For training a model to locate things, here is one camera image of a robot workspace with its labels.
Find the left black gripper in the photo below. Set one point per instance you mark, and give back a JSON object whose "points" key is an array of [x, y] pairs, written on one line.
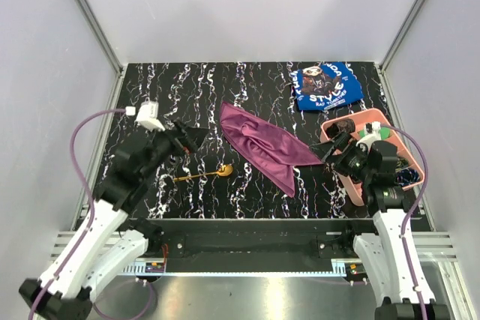
{"points": [[186, 139]]}

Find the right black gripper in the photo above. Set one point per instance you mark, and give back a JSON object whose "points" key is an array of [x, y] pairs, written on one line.
{"points": [[337, 161]]}

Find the magenta cloth napkin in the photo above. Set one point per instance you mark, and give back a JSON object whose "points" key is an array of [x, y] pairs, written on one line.
{"points": [[270, 149]]}

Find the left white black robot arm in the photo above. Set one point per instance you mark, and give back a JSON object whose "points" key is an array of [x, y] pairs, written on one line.
{"points": [[73, 282]]}

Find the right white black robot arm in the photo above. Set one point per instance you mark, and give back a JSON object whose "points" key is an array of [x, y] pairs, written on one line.
{"points": [[389, 254]]}

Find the dark brown object in tray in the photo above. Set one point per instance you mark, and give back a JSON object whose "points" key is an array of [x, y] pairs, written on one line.
{"points": [[347, 125]]}

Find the gold spoon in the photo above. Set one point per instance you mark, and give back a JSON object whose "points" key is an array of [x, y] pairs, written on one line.
{"points": [[223, 171]]}

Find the blue printed cloth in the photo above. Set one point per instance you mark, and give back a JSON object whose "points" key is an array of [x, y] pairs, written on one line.
{"points": [[326, 86]]}

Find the green object in tray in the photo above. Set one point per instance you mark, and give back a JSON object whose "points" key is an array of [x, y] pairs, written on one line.
{"points": [[384, 133]]}

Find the pink compartment tray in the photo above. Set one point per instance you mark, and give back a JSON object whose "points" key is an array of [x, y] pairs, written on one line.
{"points": [[403, 152]]}

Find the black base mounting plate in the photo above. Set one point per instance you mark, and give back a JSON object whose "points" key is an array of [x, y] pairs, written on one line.
{"points": [[256, 247]]}

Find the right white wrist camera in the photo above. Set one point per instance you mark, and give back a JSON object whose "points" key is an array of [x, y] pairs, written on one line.
{"points": [[372, 134]]}

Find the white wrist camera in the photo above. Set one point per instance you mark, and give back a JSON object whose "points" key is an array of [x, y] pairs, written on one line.
{"points": [[372, 134], [146, 115]]}

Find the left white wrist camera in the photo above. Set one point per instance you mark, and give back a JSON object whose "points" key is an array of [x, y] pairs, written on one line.
{"points": [[146, 115]]}

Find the front aluminium rail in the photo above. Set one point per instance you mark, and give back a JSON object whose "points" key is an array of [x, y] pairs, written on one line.
{"points": [[430, 246]]}

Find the left aluminium frame post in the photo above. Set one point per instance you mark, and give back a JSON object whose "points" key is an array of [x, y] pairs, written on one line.
{"points": [[99, 34]]}

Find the aluminium frame post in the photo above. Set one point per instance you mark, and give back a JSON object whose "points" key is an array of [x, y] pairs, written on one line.
{"points": [[402, 33], [99, 34]]}

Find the right aluminium frame post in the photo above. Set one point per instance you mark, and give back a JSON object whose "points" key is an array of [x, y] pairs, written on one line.
{"points": [[402, 33]]}

